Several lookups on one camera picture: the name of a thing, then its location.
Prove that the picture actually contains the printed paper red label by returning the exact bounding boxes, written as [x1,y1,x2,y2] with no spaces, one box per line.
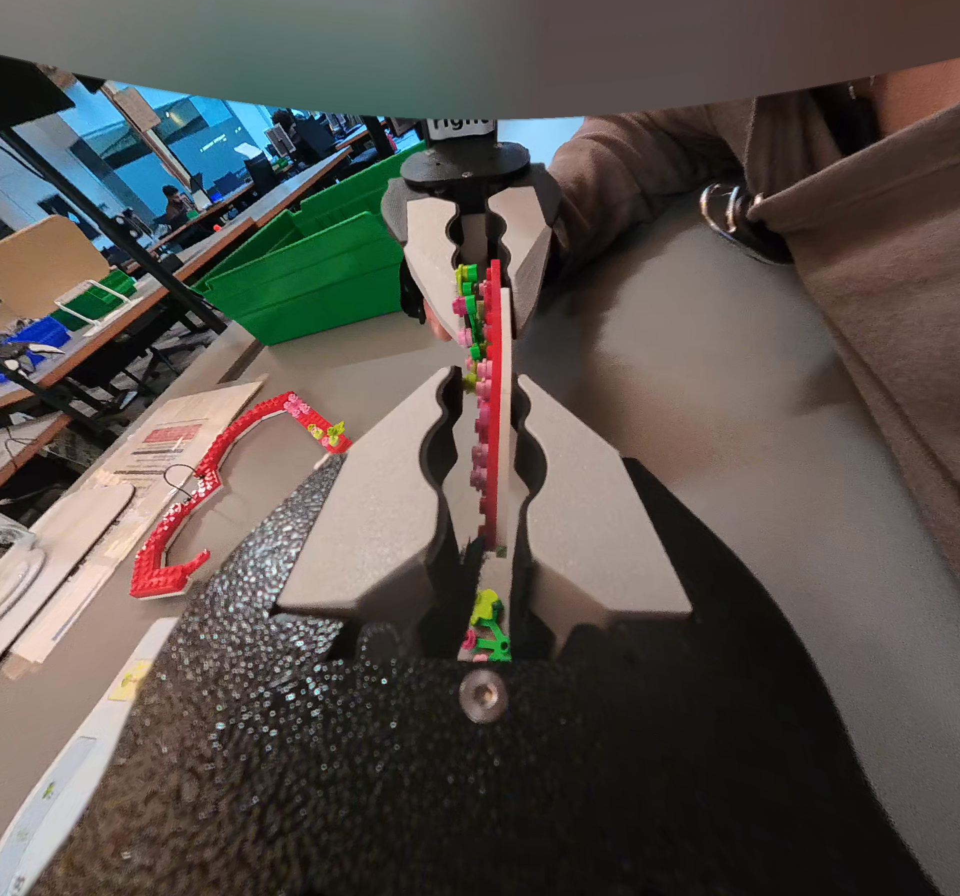
[112,420,207,473]

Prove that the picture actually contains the white instruction booklet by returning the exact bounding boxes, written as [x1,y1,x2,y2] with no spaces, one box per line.
[0,615,181,896]

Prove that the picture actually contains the green plastic bin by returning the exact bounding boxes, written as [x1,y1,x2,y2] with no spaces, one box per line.
[193,210,406,346]
[288,150,429,237]

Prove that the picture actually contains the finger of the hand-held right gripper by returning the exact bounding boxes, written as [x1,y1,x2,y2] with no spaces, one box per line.
[403,197,470,344]
[486,186,556,336]

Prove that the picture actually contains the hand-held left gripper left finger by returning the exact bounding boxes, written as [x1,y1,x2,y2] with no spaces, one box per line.
[274,367,463,661]

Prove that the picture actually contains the metal ring buckle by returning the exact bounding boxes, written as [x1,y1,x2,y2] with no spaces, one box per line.
[699,182,792,266]

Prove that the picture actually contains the red lego heart half flowered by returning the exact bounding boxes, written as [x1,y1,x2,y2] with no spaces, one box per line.
[448,259,519,548]

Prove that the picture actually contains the white rounded flat panel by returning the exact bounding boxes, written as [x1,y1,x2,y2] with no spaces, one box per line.
[0,482,136,650]

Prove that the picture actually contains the red lego heart half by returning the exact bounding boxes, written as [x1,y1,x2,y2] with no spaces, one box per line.
[129,390,354,601]

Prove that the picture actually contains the blue plastic bin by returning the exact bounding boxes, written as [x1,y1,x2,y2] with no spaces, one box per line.
[0,315,72,357]

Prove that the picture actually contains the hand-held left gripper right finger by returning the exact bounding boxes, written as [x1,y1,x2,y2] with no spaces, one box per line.
[516,373,695,661]

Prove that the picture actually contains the small green parts bin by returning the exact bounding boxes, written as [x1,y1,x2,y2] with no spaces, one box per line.
[52,270,140,331]

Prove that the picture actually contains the long wooden work table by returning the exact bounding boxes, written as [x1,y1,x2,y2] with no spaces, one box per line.
[0,146,354,417]

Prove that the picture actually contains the black stand pole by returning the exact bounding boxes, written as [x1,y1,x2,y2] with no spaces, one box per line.
[0,124,226,335]

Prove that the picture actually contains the white lamp base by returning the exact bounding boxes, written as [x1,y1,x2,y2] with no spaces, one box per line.
[0,521,46,612]

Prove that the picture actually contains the green lego flower sprig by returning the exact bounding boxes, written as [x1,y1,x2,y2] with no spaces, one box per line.
[461,587,515,665]

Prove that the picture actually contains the beige plywood chair back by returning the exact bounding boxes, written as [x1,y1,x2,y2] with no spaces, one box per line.
[0,215,114,320]

